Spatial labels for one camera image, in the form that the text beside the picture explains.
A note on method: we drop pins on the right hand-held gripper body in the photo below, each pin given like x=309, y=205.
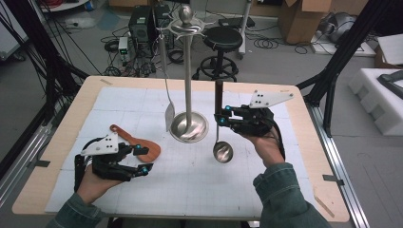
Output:
x=253, y=122

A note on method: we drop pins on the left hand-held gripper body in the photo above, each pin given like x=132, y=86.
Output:
x=111, y=169

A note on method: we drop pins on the wooden spatula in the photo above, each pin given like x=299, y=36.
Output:
x=152, y=152

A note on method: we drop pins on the steel spatula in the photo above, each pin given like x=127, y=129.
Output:
x=170, y=117

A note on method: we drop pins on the steel utensil stand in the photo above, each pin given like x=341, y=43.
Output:
x=188, y=79

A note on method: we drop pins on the person's left hand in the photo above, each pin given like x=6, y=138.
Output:
x=93, y=188

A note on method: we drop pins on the person's right hand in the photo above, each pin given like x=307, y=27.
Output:
x=269, y=148

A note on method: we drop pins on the white foam mat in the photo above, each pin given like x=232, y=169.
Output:
x=190, y=196

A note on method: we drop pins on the black tape strip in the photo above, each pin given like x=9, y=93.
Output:
x=41, y=163
x=332, y=179

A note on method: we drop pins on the black round stool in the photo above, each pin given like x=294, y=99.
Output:
x=222, y=38

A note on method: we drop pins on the white pole stand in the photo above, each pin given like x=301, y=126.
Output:
x=246, y=25

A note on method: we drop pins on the flat black device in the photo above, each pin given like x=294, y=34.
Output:
x=234, y=22

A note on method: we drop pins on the cardboard box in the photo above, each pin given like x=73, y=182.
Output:
x=297, y=25

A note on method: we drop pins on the small white power box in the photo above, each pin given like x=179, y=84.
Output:
x=123, y=44

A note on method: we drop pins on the black computer tower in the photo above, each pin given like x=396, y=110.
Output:
x=161, y=14
x=139, y=22

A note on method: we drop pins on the white foam block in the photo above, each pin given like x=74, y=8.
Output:
x=374, y=104

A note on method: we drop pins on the grey dome device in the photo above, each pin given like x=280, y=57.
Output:
x=342, y=25

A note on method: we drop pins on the white board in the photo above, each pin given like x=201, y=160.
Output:
x=364, y=50

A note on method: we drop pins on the black curved object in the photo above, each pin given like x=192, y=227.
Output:
x=393, y=84

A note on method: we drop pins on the aluminium rail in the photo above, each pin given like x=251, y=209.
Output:
x=332, y=152
x=18, y=171

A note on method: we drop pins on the black metal frame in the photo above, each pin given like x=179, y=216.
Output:
x=41, y=47
x=348, y=41

